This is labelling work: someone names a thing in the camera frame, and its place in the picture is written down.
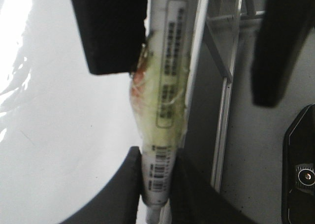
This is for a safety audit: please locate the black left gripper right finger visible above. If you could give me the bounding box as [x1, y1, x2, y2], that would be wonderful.
[170, 149, 254, 224]

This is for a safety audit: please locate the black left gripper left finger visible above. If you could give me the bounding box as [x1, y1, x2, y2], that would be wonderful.
[62, 146, 142, 224]

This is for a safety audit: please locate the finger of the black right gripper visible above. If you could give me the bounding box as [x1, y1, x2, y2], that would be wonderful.
[71, 0, 148, 75]
[251, 0, 315, 107]

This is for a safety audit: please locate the red round magnet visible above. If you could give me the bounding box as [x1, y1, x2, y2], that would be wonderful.
[130, 70, 145, 97]

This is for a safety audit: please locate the white black whiteboard marker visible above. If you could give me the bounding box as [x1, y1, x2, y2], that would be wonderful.
[141, 0, 198, 224]

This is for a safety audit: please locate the white whiteboard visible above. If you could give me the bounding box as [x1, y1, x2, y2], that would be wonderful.
[0, 0, 142, 224]

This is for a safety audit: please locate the metal frame strut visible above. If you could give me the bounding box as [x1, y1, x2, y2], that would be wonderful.
[204, 0, 264, 82]

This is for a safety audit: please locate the aluminium whiteboard tray rail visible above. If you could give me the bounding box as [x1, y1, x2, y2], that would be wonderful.
[184, 0, 247, 192]

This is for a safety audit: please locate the black camera device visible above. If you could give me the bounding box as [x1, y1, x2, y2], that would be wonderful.
[282, 104, 315, 224]

